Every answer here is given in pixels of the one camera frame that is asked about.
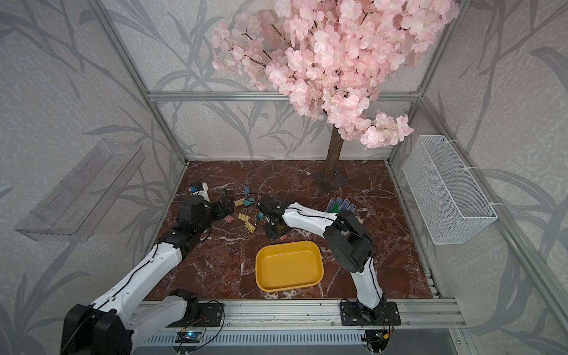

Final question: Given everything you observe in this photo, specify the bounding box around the teal striped binder clip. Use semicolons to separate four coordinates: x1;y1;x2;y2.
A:
243;198;255;207

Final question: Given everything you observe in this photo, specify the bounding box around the small olive yellow binder clip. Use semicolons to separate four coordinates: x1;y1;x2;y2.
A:
245;221;256;233

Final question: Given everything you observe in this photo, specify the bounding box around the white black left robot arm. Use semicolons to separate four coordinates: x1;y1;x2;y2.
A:
60;191;235;354

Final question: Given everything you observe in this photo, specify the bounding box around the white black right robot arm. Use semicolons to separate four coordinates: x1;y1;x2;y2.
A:
257;195;385;311

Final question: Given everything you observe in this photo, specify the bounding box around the yellow plastic storage tray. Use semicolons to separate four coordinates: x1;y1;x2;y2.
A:
255;241;324;293

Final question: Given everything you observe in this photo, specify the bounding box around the blue dotted white work glove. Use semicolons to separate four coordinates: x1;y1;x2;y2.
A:
325;197;356;214

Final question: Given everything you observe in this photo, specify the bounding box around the left green circuit board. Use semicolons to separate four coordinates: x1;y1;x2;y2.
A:
175;331;204;344

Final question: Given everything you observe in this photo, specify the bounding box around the artificial pink cherry blossom tree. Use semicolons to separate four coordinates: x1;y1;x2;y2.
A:
211;0;459;182

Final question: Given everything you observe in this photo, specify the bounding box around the right circuit board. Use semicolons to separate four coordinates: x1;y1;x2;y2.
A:
361;330;392;354

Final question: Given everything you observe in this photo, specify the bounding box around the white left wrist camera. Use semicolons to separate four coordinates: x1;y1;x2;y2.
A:
189;182;210;202

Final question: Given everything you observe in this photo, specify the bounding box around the grey metal tree base plate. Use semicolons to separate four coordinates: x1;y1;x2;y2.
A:
312;171;348;193

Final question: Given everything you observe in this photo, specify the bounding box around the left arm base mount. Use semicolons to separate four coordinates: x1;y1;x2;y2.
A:
170;288;224;328

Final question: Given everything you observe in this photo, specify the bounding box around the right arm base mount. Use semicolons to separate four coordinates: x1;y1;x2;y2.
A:
340;299;402;326

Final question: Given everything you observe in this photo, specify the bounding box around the clear acrylic wall shelf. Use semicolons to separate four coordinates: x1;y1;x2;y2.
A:
15;139;146;243

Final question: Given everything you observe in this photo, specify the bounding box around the white wire mesh basket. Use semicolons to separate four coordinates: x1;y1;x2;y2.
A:
402;135;498;245

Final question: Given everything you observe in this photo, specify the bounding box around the aluminium front rail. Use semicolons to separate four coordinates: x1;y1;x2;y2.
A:
132;298;467;331

